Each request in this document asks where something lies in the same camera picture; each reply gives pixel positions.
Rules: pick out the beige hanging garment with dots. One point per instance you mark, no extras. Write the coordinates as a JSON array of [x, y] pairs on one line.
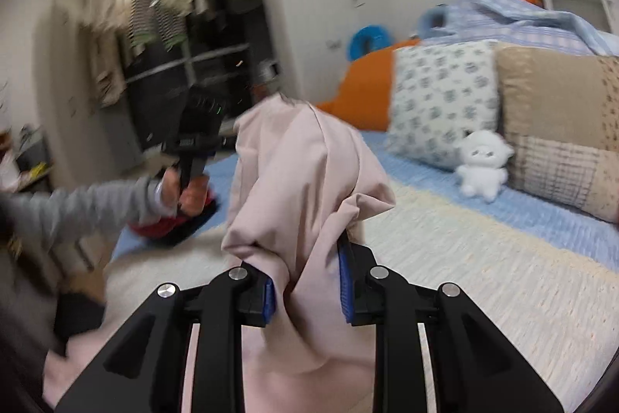
[[104, 55]]

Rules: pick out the blue plaid duvet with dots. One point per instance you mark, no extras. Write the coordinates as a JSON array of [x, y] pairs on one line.
[[512, 18]]

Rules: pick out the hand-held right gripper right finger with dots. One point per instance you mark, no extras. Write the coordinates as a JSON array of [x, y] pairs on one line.
[[346, 285]]

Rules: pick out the cluttered desk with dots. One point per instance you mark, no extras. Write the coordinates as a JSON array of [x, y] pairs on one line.
[[24, 166]]

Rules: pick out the person's left forearm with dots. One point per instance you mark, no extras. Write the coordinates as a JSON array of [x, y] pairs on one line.
[[82, 207]]

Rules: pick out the red and black cloth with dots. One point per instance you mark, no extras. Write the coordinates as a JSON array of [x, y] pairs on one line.
[[164, 226]]

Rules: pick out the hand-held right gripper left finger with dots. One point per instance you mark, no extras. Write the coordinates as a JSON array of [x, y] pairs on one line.
[[267, 302]]

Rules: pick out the striped hanging garment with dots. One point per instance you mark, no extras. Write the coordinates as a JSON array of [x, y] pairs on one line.
[[154, 11]]

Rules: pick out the person's left hand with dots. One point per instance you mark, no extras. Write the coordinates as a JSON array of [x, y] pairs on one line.
[[193, 204]]

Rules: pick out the pink shirt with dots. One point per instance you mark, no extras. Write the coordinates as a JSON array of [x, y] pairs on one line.
[[300, 161]]

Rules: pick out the white floral pillow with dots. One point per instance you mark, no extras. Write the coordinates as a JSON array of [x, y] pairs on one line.
[[442, 103]]

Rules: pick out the beige striped pillow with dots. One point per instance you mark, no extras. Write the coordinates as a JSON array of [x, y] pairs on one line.
[[561, 127]]

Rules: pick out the cream textured blanket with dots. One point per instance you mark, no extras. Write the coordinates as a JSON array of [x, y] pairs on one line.
[[483, 292]]

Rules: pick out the person's dark clothing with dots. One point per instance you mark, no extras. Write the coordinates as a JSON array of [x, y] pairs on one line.
[[29, 297]]

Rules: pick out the blue round cushion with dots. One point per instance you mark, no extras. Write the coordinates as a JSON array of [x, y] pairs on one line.
[[370, 39]]

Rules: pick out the white plush toy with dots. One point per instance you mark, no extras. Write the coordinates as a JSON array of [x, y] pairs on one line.
[[483, 164]]

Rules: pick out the blue bed sheet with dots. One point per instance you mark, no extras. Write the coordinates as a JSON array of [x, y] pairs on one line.
[[425, 185]]

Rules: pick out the white shelf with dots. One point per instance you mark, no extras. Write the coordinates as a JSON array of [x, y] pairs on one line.
[[580, 4]]

